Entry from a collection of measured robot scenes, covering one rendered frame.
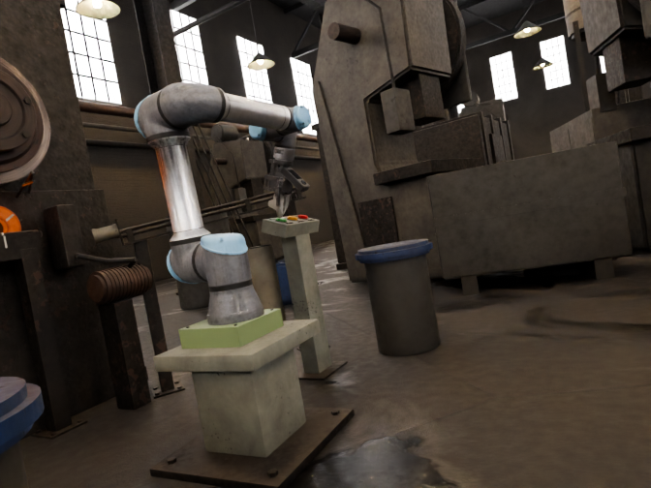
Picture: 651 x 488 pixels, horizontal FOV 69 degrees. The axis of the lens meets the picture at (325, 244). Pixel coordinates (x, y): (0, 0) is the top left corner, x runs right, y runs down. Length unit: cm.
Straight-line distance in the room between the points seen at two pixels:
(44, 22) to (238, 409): 181
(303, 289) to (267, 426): 66
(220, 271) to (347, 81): 297
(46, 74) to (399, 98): 219
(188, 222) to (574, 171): 221
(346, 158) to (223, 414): 299
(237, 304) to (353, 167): 283
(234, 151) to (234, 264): 855
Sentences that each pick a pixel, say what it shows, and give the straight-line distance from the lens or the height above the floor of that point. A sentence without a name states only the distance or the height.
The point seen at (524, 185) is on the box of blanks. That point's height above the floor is 59.
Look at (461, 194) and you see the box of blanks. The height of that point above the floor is 60.
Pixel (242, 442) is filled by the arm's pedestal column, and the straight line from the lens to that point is 130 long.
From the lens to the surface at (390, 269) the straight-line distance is 185.
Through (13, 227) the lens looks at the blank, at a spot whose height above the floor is 73.
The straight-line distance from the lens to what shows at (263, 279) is 183.
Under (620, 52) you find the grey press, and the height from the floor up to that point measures 138.
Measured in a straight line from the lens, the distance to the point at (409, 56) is 372.
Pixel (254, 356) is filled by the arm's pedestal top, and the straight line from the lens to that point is 111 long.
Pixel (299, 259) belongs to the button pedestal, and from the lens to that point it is 177.
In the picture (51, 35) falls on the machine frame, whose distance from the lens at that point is 245.
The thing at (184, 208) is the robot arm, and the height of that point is 67.
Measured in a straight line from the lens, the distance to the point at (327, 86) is 417.
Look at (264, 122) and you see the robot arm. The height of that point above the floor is 89.
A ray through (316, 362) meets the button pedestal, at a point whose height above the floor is 5.
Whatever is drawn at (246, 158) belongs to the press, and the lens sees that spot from 967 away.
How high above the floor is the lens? 56
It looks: 2 degrees down
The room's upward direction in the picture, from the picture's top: 10 degrees counter-clockwise
